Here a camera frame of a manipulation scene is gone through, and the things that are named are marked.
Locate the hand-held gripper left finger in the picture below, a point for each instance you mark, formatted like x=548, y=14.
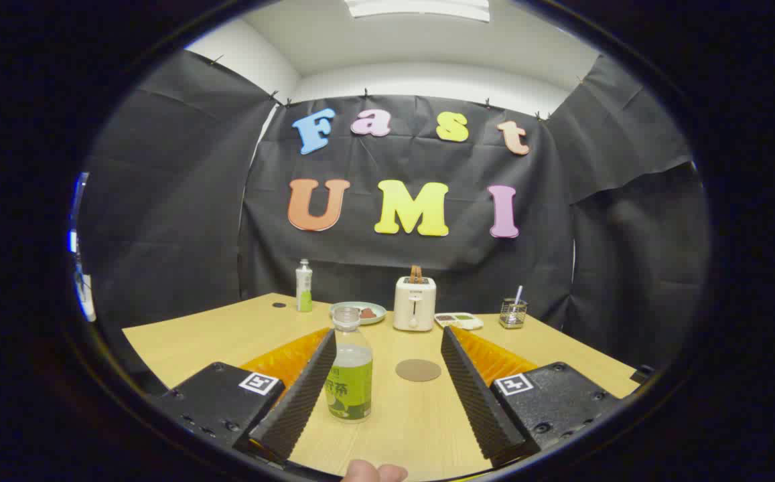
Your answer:
x=297, y=402

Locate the green label juice bottle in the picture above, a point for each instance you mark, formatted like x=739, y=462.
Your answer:
x=349, y=391

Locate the bread slice in toaster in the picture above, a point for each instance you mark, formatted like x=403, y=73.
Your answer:
x=416, y=273

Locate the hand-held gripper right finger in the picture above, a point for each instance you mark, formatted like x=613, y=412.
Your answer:
x=477, y=402

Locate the wooden table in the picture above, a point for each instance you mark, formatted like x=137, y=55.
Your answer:
x=193, y=341

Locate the white toaster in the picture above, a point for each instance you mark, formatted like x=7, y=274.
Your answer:
x=414, y=308

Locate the ceiling light panel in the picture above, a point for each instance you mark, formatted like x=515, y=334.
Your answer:
x=417, y=8

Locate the white divided snack tray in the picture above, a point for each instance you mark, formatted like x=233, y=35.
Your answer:
x=459, y=321

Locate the slim white green bottle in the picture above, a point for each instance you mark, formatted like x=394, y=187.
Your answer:
x=304, y=288

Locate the white straw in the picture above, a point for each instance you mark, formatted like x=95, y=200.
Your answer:
x=518, y=294

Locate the round brown coaster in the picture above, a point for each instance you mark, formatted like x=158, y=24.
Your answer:
x=418, y=370

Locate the brown toast slice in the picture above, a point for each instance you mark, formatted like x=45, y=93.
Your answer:
x=368, y=312

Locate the pale green plate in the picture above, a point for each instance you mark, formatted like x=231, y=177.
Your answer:
x=343, y=311

